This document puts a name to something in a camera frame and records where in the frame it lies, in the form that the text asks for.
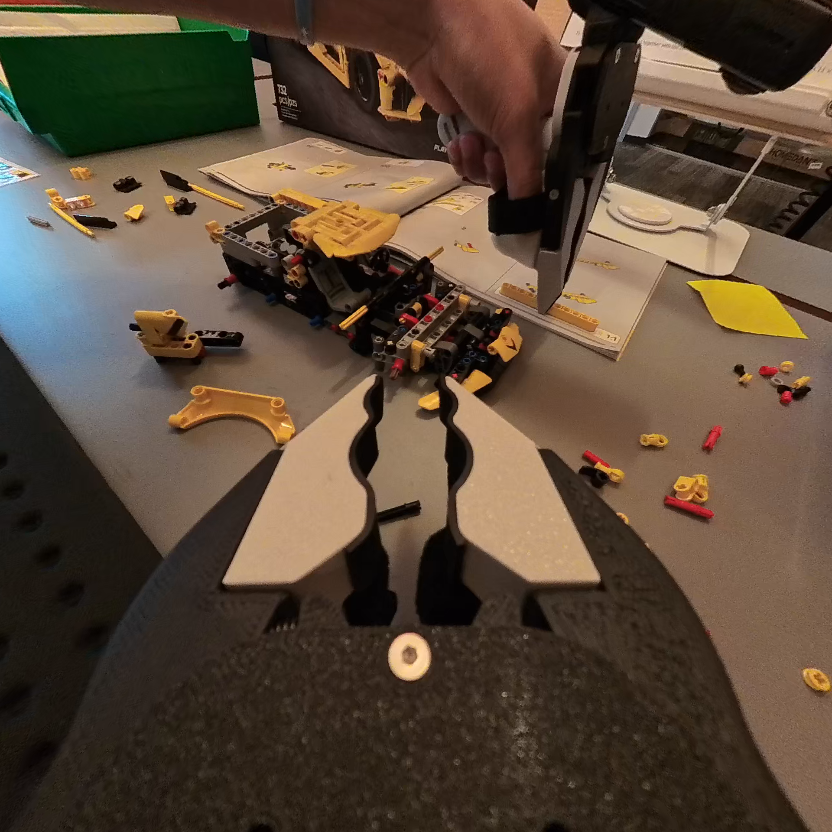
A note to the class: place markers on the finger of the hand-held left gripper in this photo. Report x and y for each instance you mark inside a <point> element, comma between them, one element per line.
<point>585,214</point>
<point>546,279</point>

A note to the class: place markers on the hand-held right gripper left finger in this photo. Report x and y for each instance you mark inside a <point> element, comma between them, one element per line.
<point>299,513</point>

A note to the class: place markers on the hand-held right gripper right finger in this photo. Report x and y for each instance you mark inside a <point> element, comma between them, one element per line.
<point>526,513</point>

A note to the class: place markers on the yellow brick beam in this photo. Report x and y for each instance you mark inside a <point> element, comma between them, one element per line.
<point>578,315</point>

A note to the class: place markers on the small black brick pin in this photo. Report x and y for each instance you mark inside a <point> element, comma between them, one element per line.
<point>398,511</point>

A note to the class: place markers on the yellow curved panel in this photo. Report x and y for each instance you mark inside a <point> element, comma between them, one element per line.
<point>227,400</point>

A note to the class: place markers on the yellow black toy car model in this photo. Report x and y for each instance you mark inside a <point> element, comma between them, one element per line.
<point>344,227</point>

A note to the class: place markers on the small yellow brick assembly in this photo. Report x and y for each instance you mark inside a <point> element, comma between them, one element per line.
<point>162,331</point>

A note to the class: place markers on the grey desk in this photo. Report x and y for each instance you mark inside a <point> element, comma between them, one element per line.
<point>97,279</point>

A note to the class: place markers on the person's left hand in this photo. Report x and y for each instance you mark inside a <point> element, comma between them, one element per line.
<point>494,78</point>

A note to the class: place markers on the red brick pin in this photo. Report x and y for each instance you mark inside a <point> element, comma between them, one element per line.
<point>595,458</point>
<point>712,437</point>
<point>688,507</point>

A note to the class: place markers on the wooden document stand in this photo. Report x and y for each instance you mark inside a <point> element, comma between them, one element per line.
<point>682,240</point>

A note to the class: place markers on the yellow paper note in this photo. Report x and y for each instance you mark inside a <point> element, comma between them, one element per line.
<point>747,309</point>

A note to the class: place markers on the open instruction booklet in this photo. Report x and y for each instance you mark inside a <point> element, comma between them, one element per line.
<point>364,175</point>

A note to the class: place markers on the black perforated pad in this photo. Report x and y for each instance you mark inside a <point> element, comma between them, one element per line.
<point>52,585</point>

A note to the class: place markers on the pile of small brick pins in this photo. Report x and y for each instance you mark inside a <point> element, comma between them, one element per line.
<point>785,394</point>

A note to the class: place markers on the toy car box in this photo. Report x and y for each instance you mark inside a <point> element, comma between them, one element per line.
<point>325,84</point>

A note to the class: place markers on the black brick connector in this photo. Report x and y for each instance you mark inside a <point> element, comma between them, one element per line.
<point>185,207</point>
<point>127,184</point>

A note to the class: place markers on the long yellow rod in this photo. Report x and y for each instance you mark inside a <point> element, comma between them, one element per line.
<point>218,196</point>

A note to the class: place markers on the yellow wedge brick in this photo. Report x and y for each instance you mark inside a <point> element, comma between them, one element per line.
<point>134,212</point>

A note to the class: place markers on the black brick block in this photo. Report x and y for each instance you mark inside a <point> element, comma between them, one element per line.
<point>174,180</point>

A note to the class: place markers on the thin yellow axle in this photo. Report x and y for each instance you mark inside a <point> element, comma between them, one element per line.
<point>71,220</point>

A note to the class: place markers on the yellow angled connector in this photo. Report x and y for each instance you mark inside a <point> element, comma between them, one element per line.
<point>65,197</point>

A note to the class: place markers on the printed leaflet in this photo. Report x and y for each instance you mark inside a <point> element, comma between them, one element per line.
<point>16,172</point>

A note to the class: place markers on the green plastic bin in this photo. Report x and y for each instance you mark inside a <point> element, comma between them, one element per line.
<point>130,84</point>

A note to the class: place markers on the stack of white papers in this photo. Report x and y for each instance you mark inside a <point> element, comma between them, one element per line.
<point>84,23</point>

